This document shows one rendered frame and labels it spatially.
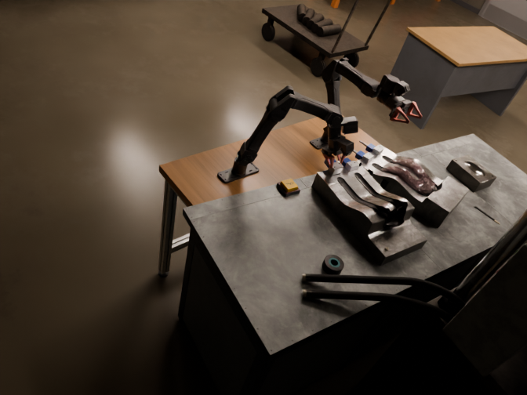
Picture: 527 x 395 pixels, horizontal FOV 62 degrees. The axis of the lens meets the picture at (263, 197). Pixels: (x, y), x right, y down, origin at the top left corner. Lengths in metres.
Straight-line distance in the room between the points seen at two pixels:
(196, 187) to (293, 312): 0.70
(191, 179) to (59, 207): 1.20
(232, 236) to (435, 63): 3.18
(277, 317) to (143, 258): 1.27
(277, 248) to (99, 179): 1.68
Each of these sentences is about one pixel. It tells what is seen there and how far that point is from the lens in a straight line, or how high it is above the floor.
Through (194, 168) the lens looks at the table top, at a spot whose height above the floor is 0.80.
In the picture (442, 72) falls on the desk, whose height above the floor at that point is 0.58.
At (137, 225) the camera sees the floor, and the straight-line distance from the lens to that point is 2.82.
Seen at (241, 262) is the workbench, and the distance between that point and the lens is 1.68.
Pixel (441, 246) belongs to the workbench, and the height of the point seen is 0.80.
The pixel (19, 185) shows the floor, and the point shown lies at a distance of 3.13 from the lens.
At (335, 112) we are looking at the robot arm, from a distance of 1.86.
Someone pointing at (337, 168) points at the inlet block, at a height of 0.94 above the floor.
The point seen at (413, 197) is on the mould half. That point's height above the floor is 0.87.
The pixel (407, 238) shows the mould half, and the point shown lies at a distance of 1.96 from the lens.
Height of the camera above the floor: 2.11
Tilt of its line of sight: 42 degrees down
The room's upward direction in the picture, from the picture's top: 17 degrees clockwise
